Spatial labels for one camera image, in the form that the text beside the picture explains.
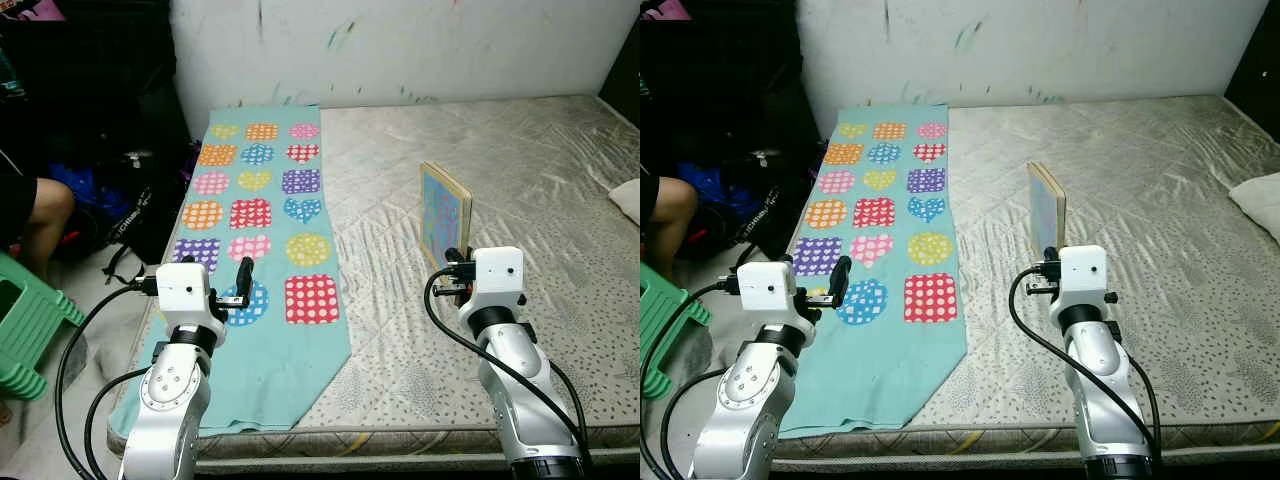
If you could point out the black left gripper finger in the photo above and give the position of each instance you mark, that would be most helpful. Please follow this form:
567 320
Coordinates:
245 280
840 280

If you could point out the yellow-edged blue children's book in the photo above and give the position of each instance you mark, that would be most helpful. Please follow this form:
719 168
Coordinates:
1047 210
445 215

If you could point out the white pillow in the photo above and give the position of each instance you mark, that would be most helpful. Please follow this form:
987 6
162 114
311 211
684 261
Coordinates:
627 200
1258 205

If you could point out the turquoise blanket with colourful shapes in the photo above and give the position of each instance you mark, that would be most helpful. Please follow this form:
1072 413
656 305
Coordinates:
270 370
890 370

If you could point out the grey quilted spotted mattress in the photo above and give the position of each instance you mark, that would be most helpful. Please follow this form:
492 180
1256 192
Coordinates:
1150 330
540 330

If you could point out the black bag with white print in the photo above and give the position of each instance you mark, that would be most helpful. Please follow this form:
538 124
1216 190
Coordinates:
150 200
780 200

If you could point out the blue bag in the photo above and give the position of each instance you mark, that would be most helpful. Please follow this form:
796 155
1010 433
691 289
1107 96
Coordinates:
725 188
90 188

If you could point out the stacked green plastic stools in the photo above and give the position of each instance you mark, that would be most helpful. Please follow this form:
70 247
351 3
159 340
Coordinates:
30 320
670 320

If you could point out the seated person in black shorts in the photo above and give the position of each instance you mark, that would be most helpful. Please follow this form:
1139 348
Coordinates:
40 220
668 215

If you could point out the dark wardrobe with small knobs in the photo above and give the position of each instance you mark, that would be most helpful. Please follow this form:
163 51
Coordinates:
622 70
1255 70

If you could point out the pink cloth item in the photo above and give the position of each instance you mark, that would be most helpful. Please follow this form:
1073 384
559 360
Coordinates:
668 9
35 9

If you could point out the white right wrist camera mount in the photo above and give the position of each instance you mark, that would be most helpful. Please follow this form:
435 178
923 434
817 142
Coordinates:
1084 273
498 275

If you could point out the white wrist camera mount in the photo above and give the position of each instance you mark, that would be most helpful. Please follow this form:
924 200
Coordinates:
498 275
1084 273
188 290
772 288

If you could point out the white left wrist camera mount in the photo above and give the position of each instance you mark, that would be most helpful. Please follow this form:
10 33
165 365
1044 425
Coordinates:
772 288
188 290

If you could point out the black bed frame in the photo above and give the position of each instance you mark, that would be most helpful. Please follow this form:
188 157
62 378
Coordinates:
350 470
950 470

